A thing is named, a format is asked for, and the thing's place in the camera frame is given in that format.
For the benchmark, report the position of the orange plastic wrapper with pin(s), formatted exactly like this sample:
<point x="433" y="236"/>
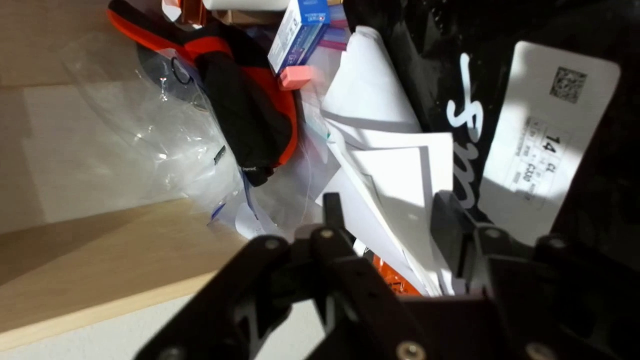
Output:
<point x="399" y="284"/>

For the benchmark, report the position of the black shopping bag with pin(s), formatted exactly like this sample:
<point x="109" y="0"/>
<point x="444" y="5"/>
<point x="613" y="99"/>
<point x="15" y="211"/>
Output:
<point x="453" y="58"/>

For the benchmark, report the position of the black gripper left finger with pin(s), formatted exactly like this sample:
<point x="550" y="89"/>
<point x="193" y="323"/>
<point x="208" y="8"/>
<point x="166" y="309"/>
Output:
<point x="254" y="292"/>

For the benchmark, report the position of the clear plastic bag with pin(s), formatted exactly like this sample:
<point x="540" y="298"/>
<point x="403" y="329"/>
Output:
<point x="156" y="104"/>

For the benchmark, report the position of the pink eraser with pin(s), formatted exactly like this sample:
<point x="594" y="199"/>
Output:
<point x="298" y="77"/>

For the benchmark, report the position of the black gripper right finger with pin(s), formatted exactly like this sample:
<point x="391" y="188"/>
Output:
<point x="548" y="301"/>

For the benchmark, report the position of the blue and white box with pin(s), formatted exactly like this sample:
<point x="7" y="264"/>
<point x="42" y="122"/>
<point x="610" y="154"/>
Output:
<point x="300" y="29"/>

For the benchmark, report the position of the red and black garment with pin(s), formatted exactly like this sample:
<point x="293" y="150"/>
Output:
<point x="254" y="115"/>

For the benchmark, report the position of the white papers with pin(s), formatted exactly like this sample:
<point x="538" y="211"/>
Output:
<point x="388" y="167"/>

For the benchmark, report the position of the white barcode label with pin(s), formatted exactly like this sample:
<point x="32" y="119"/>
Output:
<point x="553" y="106"/>

